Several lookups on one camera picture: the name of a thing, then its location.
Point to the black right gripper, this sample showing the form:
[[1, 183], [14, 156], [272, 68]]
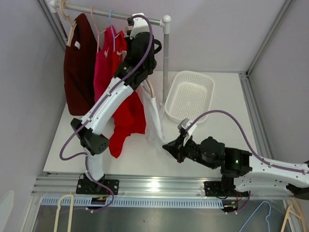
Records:
[[176, 150]]

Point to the white t shirt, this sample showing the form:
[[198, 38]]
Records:
[[153, 116]]

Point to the red t shirt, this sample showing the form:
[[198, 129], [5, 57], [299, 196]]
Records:
[[129, 118]]

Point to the beige wooden hanger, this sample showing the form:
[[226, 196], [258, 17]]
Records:
[[149, 88]]

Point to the pink t shirt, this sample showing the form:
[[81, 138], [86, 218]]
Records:
[[103, 65]]

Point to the blue wire hanger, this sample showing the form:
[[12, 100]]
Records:
[[113, 31]]

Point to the pink wire hanger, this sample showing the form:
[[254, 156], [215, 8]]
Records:
[[96, 28]]

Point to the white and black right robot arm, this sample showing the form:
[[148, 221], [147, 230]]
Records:
[[242, 171]]

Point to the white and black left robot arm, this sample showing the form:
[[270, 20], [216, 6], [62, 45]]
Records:
[[138, 64]]

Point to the beige hanger on floor right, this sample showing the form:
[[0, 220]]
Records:
[[293, 218]]

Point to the dark maroon t shirt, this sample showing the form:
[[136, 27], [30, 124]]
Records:
[[79, 68]]

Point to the white perforated plastic basket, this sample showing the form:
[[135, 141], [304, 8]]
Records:
[[189, 96]]

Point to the metal clothes rack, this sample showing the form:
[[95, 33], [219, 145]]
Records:
[[164, 23]]

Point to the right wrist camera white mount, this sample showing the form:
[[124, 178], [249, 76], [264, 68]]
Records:
[[186, 128]]

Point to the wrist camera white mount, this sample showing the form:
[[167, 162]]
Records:
[[138, 25], [186, 128]]

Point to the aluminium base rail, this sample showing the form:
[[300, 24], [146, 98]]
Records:
[[149, 186]]

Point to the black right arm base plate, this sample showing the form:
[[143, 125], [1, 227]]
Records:
[[215, 189]]

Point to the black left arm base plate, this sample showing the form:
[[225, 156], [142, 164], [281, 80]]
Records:
[[87, 187]]

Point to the white slotted cable duct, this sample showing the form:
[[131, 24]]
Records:
[[200, 203]]

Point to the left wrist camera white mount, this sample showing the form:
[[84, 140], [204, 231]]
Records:
[[138, 25]]

